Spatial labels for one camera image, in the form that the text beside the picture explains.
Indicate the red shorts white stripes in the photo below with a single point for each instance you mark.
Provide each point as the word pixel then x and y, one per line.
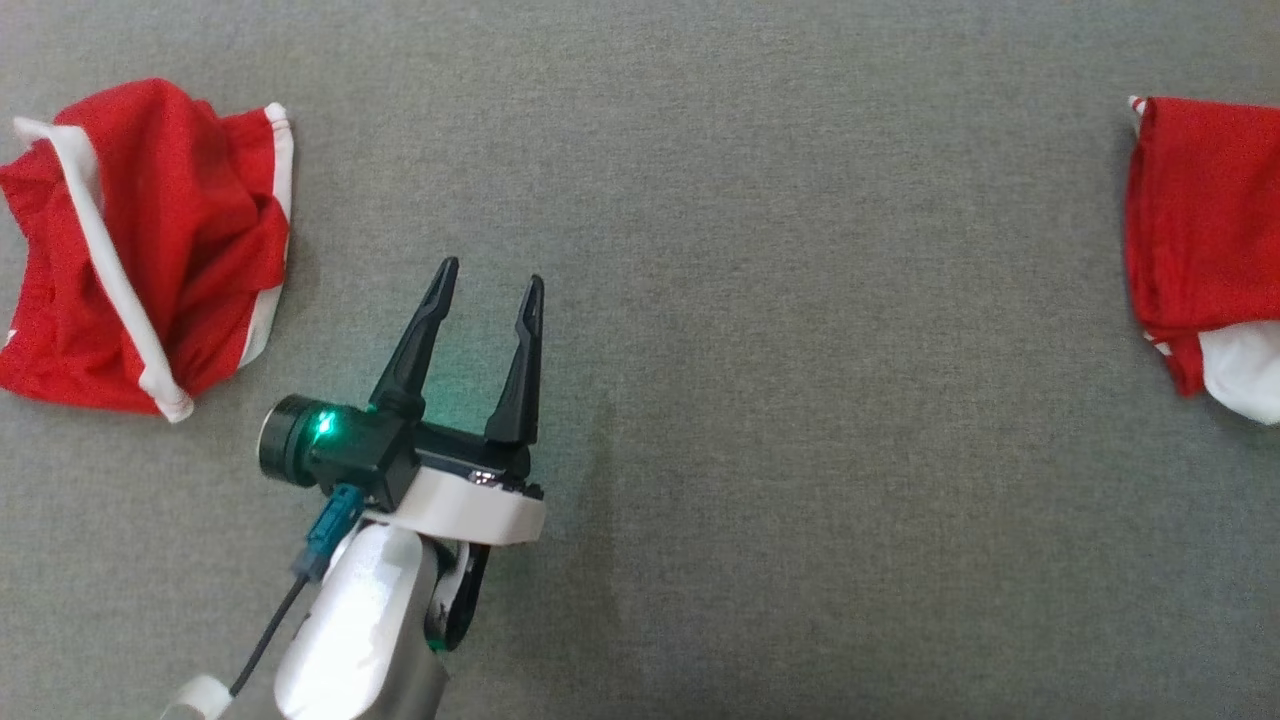
pixel 180 200

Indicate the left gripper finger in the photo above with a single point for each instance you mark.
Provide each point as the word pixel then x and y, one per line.
pixel 520 390
pixel 415 360

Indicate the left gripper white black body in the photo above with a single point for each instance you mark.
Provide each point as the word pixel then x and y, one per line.
pixel 470 505

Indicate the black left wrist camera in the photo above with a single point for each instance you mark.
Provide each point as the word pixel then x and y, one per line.
pixel 350 450

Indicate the red shirt white sleeves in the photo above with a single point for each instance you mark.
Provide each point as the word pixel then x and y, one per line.
pixel 1200 220

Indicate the grey sofa seat cushion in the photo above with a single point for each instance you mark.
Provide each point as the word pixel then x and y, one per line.
pixel 750 300

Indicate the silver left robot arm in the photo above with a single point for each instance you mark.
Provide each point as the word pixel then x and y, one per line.
pixel 360 620

